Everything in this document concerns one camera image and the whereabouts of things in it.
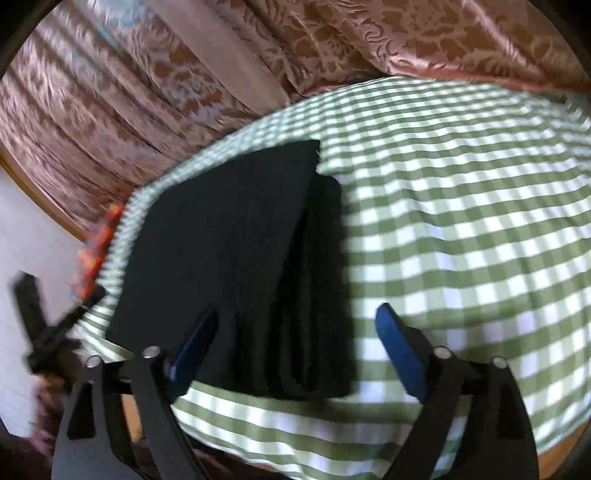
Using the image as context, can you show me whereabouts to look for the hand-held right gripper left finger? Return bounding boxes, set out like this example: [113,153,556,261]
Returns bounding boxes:
[51,307,220,480]

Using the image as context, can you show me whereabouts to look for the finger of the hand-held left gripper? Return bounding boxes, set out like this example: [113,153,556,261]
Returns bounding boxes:
[58,284,106,335]

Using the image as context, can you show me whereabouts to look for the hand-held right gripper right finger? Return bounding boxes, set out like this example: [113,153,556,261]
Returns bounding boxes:
[376,302,541,480]

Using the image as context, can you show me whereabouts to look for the black pants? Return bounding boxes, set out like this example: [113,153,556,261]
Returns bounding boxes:
[105,138,358,401]

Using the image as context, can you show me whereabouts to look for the multicoloured patterned cloth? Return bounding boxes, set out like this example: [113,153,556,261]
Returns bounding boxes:
[69,203,125,301]

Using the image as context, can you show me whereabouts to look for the wooden trim strip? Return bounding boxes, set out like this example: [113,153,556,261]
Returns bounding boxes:
[0,150,90,243]

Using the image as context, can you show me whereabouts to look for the green checked bed sheet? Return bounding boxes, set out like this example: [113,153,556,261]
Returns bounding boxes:
[69,76,591,480]

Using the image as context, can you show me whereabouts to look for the brown floral curtain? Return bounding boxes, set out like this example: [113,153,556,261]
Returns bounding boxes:
[240,0,591,104]
[0,0,287,236]

